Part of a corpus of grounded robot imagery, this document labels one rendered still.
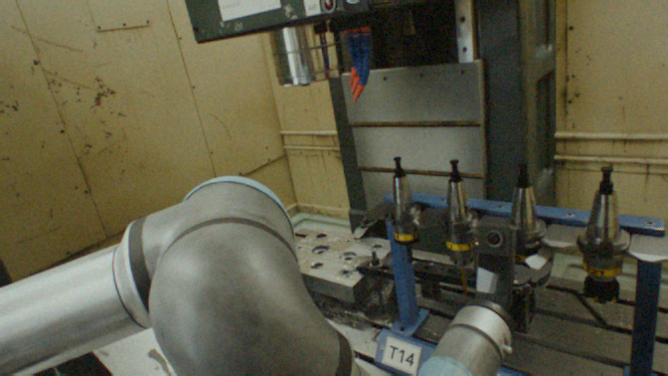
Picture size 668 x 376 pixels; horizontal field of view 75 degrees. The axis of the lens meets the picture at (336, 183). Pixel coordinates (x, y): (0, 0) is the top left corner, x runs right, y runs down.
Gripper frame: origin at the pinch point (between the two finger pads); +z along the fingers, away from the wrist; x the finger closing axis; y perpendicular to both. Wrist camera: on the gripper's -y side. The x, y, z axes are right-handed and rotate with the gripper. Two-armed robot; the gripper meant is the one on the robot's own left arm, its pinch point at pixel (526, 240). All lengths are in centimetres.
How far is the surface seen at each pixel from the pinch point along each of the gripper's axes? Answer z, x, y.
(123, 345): -27, -120, 47
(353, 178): 58, -80, 20
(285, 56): 5, -50, -34
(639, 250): -2.4, 15.5, -2.7
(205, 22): -7, -57, -43
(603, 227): -2.8, 11.2, -5.8
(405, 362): -10.6, -20.8, 25.7
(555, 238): -2.5, 4.9, -2.7
